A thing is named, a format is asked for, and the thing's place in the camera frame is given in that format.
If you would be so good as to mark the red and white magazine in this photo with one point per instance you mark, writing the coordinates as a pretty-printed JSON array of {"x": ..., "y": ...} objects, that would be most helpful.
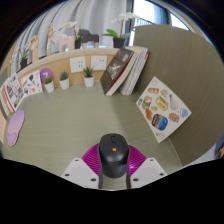
[{"x": 13, "y": 93}]

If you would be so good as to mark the black book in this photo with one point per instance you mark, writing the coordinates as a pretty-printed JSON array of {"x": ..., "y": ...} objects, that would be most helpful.
[{"x": 116, "y": 70}]

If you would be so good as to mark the white sticker sheet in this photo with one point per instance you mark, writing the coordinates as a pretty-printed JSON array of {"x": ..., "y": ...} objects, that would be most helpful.
[{"x": 31, "y": 83}]

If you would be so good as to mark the window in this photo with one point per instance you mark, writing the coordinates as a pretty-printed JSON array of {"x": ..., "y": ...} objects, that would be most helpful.
[{"x": 146, "y": 13}]

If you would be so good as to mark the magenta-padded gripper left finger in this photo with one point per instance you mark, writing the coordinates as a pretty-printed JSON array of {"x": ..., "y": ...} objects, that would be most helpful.
[{"x": 80, "y": 171}]

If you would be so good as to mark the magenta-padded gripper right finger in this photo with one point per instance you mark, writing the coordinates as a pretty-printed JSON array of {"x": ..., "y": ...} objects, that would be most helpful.
[{"x": 148, "y": 171}]

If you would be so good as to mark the wooden desk shelf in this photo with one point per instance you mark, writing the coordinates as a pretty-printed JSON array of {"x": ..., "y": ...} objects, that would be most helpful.
[{"x": 60, "y": 61}]

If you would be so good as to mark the grey curtain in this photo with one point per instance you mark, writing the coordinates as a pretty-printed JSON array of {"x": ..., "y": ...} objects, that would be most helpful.
[{"x": 93, "y": 16}]

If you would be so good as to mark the pink wooden horse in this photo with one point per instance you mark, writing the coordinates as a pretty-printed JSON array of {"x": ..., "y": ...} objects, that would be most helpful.
[{"x": 65, "y": 41}]

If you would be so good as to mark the black wooden horse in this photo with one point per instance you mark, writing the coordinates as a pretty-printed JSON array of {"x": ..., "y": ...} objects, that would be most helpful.
[{"x": 88, "y": 36}]

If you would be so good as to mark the small plant in white pot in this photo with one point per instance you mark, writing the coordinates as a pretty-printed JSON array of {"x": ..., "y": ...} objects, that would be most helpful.
[
  {"x": 64, "y": 83},
  {"x": 88, "y": 81},
  {"x": 49, "y": 87}
]

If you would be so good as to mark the green desk divider panel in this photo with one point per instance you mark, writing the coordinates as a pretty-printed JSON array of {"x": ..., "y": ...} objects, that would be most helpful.
[{"x": 186, "y": 83}]

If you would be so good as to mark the purple mouse pad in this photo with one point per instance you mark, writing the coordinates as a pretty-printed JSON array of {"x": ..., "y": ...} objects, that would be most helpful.
[{"x": 15, "y": 128}]

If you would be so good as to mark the food sticker sheet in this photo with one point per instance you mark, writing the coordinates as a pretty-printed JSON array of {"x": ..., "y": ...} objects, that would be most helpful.
[{"x": 163, "y": 110}]

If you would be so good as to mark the white wall socket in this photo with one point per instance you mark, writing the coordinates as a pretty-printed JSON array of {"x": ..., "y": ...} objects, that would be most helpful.
[
  {"x": 99, "y": 62},
  {"x": 77, "y": 64}
]

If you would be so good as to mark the wooden hand model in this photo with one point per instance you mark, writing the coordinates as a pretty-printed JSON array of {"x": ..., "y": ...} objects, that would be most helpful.
[{"x": 34, "y": 46}]

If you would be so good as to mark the black computer mouse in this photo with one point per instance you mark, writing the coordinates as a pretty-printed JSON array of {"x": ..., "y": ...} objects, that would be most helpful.
[{"x": 113, "y": 156}]

